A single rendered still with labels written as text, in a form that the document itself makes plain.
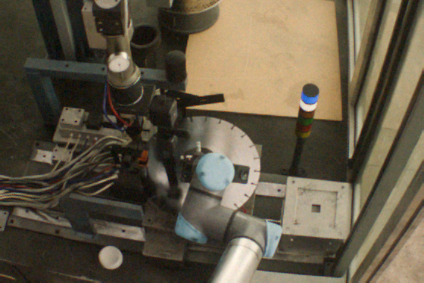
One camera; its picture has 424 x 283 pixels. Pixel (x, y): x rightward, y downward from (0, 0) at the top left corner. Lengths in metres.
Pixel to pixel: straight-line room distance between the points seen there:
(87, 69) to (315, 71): 0.82
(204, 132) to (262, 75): 0.46
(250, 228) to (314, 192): 0.48
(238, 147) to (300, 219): 0.27
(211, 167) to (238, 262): 0.21
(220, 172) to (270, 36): 1.05
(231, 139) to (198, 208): 0.47
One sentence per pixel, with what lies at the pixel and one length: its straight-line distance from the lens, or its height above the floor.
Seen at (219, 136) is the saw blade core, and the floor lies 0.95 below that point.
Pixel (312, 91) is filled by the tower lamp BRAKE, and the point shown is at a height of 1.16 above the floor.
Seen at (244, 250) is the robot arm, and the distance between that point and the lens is 1.13.
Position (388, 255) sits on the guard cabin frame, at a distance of 1.23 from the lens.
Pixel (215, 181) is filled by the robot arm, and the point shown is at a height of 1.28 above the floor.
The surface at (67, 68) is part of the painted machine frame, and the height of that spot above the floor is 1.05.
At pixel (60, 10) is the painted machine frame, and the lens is 1.92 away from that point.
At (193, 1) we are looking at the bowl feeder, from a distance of 1.98.
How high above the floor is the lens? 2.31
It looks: 55 degrees down
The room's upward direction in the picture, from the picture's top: straight up
